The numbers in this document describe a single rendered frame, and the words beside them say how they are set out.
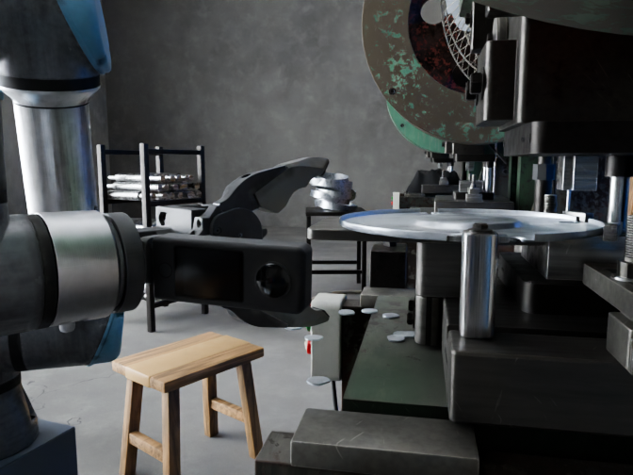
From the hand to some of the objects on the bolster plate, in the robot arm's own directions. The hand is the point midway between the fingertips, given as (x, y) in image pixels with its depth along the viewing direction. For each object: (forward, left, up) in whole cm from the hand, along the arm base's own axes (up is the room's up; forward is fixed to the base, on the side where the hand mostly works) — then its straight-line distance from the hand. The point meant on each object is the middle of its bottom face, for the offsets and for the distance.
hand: (333, 240), depth 50 cm
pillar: (+26, +30, -4) cm, 40 cm away
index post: (+13, +1, -8) cm, 15 cm away
